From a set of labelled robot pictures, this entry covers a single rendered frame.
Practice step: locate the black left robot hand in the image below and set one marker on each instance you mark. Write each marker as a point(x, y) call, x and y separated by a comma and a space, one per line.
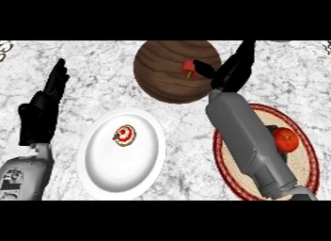
point(38, 116)

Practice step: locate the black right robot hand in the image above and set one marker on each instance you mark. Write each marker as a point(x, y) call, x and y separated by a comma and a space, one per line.
point(230, 73)

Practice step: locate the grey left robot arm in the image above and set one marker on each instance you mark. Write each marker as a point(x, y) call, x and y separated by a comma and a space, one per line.
point(22, 175)

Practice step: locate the small red bell pepper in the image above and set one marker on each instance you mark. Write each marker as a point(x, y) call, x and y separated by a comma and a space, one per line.
point(187, 67)

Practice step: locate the brown wooden bowl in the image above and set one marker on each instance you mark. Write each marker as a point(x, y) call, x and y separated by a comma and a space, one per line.
point(165, 75)

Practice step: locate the beige placemat with red rim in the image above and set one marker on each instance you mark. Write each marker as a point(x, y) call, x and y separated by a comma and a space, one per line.
point(301, 169)

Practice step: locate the red round tomato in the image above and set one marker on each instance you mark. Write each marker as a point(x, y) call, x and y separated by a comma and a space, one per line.
point(286, 139)

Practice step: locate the white oval plate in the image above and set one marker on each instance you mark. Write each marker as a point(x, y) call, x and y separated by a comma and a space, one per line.
point(119, 169)

